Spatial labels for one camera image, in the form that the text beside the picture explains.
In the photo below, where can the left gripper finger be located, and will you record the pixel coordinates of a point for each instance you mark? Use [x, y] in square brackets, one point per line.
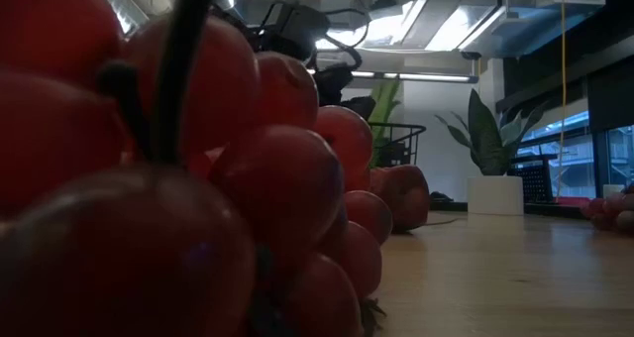
[359, 108]
[336, 85]

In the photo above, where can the green romaine lettuce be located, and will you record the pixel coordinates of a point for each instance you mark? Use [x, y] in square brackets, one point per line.
[386, 104]

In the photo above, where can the red grape bunch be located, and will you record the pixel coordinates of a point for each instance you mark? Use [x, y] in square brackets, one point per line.
[277, 188]
[611, 213]

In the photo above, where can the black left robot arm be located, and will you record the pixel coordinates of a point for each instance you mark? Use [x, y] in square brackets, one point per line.
[243, 30]

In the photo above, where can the long ceiling light strip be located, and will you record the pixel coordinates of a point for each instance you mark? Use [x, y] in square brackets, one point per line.
[431, 77]

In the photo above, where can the green leafy plant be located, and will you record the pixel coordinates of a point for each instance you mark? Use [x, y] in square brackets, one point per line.
[483, 139]

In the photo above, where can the small black background object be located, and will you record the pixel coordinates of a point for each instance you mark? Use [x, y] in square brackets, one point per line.
[446, 203]

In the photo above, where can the white plant pot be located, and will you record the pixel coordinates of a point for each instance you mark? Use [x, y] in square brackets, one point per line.
[495, 195]

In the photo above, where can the black perforated metal stand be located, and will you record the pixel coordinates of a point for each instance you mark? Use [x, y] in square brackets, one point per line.
[537, 181]

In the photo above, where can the flat red object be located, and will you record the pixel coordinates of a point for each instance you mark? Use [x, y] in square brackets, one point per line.
[574, 201]

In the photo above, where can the white cup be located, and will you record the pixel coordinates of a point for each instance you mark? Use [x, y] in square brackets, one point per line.
[613, 190]

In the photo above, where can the round silver ventilation duct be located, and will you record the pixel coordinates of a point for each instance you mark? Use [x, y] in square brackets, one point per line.
[119, 5]

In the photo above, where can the rectangular silver ventilation duct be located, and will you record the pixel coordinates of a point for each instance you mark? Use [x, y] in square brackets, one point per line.
[520, 25]

